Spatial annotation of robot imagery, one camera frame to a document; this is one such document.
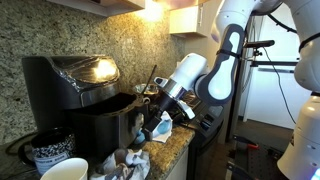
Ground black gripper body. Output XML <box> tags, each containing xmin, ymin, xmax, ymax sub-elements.
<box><xmin>151</xmin><ymin>92</ymin><xmax>178</xmax><ymax>126</ymax></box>

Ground orange handled clamp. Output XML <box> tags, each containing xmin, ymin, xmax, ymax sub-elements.
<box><xmin>233</xmin><ymin>134</ymin><xmax>260</xmax><ymax>150</ymax></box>

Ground black stereo camera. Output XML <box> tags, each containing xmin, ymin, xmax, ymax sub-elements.
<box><xmin>244</xmin><ymin>39</ymin><xmax>276</xmax><ymax>49</ymax></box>

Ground black gas stove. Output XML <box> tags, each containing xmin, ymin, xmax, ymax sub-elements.
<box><xmin>179</xmin><ymin>91</ymin><xmax>232</xmax><ymax>180</ymax></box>

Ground white lower cabinets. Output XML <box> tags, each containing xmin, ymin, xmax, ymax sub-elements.
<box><xmin>164</xmin><ymin>146</ymin><xmax>190</xmax><ymax>180</ymax></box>

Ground white upper cabinet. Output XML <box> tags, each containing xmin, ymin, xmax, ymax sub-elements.
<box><xmin>169</xmin><ymin>4</ymin><xmax>205</xmax><ymax>38</ymax></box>
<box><xmin>46</xmin><ymin>0</ymin><xmax>146</xmax><ymax>18</ymax></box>

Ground black stand pole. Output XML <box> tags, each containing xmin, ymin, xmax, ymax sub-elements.
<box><xmin>226</xmin><ymin>23</ymin><xmax>250</xmax><ymax>141</ymax></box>

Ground black white patterned cup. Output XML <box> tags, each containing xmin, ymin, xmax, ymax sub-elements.
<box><xmin>30</xmin><ymin>127</ymin><xmax>77</xmax><ymax>176</ymax></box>

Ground black camera cable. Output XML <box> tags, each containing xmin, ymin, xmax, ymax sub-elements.
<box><xmin>262</xmin><ymin>46</ymin><xmax>298</xmax><ymax>125</ymax></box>

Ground air fryer basket silver front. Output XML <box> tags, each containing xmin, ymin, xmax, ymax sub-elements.
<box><xmin>68</xmin><ymin>92</ymin><xmax>152</xmax><ymax>153</ymax></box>

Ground white and blue towel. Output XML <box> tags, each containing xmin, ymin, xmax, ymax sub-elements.
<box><xmin>134</xmin><ymin>110</ymin><xmax>174</xmax><ymax>144</ymax></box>

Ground dark utensil in mug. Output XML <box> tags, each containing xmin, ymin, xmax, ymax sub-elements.
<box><xmin>143</xmin><ymin>64</ymin><xmax>158</xmax><ymax>96</ymax></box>

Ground white paper cup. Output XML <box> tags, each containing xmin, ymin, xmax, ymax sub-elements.
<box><xmin>39</xmin><ymin>157</ymin><xmax>89</xmax><ymax>180</ymax></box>

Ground black coffee machine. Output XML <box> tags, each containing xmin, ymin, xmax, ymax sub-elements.
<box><xmin>21</xmin><ymin>54</ymin><xmax>122</xmax><ymax>136</ymax></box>

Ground brown and white crumpled cloth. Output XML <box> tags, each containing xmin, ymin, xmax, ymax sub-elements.
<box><xmin>89</xmin><ymin>148</ymin><xmax>152</xmax><ymax>180</ymax></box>

